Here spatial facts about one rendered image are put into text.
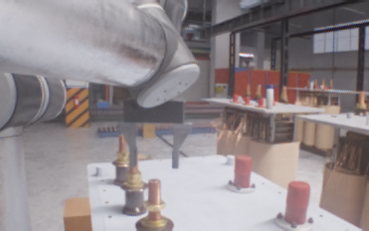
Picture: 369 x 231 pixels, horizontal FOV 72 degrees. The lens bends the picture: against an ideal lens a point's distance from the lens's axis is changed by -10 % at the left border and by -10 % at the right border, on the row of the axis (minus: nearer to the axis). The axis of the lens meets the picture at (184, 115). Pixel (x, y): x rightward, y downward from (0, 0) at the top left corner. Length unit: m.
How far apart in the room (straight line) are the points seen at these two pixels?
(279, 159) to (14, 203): 2.88
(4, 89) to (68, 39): 0.32
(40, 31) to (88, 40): 0.05
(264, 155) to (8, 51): 3.02
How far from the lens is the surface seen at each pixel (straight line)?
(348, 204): 2.40
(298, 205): 0.90
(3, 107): 0.53
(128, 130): 0.62
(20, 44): 0.20
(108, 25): 0.25
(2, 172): 0.58
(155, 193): 0.65
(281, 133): 3.23
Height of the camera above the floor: 1.80
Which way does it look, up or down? 7 degrees down
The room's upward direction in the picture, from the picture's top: 1 degrees clockwise
